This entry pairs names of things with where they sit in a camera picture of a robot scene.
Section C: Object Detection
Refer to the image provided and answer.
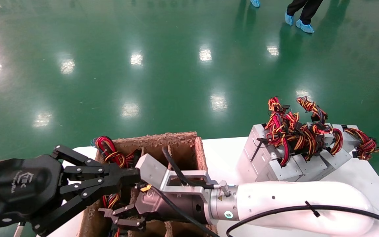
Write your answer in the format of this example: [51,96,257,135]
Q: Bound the red wires in box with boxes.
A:
[91,136,142,168]

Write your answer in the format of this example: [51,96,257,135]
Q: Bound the thin white rod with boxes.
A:
[13,222,25,237]

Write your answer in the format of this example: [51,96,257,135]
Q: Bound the brown cardboard divider box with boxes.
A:
[79,132,218,237]

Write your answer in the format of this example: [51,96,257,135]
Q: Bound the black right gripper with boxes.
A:
[98,188,211,231]

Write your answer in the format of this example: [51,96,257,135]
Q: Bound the thin black cable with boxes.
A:
[150,186,221,237]
[162,146,224,191]

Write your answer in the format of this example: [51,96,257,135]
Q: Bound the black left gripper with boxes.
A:
[0,145,141,237]

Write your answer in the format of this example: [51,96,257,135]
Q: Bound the person in black shirt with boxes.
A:
[285,0,323,33]

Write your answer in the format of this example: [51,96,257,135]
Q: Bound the long black arm cable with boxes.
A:
[226,201,379,237]

